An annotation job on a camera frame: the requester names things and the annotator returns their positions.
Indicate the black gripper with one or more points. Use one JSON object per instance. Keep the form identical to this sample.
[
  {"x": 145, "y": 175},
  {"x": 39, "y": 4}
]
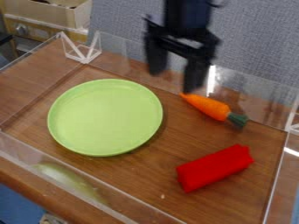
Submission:
[{"x": 193, "y": 44}]

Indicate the orange toy carrot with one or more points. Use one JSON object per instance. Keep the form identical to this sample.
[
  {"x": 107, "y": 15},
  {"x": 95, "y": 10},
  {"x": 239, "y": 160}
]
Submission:
[{"x": 215, "y": 109}]

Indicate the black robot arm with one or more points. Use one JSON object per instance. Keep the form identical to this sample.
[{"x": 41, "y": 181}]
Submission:
[{"x": 187, "y": 14}]

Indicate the red rectangular block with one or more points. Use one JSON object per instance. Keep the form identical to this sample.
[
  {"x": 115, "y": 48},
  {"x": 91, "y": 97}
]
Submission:
[{"x": 213, "y": 167}]

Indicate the clear acrylic tray walls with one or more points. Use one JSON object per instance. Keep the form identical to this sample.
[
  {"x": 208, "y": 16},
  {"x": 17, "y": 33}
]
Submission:
[{"x": 131, "y": 189}]

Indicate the green round plate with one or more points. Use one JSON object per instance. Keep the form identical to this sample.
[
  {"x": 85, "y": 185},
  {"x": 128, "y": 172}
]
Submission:
[{"x": 104, "y": 117}]

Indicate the clear acrylic corner bracket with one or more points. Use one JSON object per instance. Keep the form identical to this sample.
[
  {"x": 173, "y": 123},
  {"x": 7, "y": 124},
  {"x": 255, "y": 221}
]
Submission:
[{"x": 79, "y": 52}]

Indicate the cardboard box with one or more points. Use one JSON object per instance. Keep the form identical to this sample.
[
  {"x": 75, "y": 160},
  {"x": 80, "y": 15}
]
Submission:
[{"x": 65, "y": 13}]

